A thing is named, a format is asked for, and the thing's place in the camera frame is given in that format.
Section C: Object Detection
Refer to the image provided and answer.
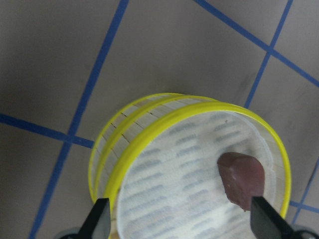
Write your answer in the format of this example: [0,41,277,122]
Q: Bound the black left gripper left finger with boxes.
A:
[77,198,110,239]

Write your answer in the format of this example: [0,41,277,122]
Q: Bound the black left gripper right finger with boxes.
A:
[250,197,299,239]

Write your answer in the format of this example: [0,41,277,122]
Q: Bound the brown steamed bun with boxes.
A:
[217,152,265,211]

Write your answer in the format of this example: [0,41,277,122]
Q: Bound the yellow bamboo steamer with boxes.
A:
[108,101,291,239]
[88,93,216,202]

